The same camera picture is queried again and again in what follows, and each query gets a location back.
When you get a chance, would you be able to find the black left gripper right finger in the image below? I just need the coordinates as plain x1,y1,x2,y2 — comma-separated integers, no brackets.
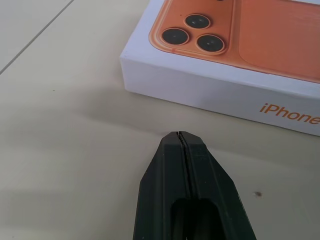
177,130,258,240

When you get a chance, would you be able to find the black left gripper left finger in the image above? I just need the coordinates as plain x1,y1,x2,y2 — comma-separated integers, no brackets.
131,130,193,240

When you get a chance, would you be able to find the white orange iPhone box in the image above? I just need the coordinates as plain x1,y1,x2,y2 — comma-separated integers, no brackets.
119,0,320,137

